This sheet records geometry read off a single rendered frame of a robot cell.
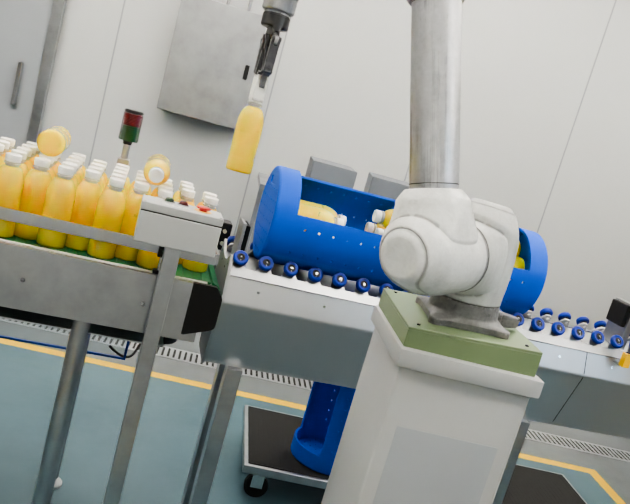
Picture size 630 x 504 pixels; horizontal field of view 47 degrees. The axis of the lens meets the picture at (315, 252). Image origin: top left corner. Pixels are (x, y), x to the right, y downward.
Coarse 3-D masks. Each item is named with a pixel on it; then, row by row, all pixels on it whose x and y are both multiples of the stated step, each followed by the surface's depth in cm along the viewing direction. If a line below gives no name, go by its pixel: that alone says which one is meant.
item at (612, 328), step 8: (616, 304) 247; (624, 304) 244; (608, 312) 250; (616, 312) 246; (624, 312) 243; (608, 320) 252; (616, 320) 246; (624, 320) 243; (608, 328) 251; (616, 328) 247; (624, 328) 243; (608, 336) 250; (624, 336) 243; (624, 344) 244
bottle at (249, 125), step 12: (252, 108) 194; (240, 120) 194; (252, 120) 194; (240, 132) 194; (252, 132) 194; (240, 144) 194; (252, 144) 195; (228, 156) 197; (240, 156) 195; (252, 156) 196; (228, 168) 196; (240, 168) 195
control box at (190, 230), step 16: (144, 208) 172; (160, 208) 173; (176, 208) 174; (192, 208) 180; (144, 224) 173; (160, 224) 174; (176, 224) 175; (192, 224) 176; (208, 224) 177; (144, 240) 174; (160, 240) 175; (176, 240) 176; (192, 240) 177; (208, 240) 177; (208, 256) 178
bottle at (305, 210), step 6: (300, 204) 208; (306, 204) 210; (300, 210) 207; (306, 210) 207; (312, 210) 208; (318, 210) 209; (324, 210) 210; (306, 216) 207; (312, 216) 208; (318, 216) 208; (324, 216) 209; (330, 216) 210; (330, 222) 210; (336, 222) 211
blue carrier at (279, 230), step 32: (288, 192) 202; (320, 192) 226; (352, 192) 225; (256, 224) 223; (288, 224) 201; (320, 224) 203; (352, 224) 234; (256, 256) 211; (288, 256) 207; (320, 256) 207; (352, 256) 208; (544, 256) 223; (512, 288) 220
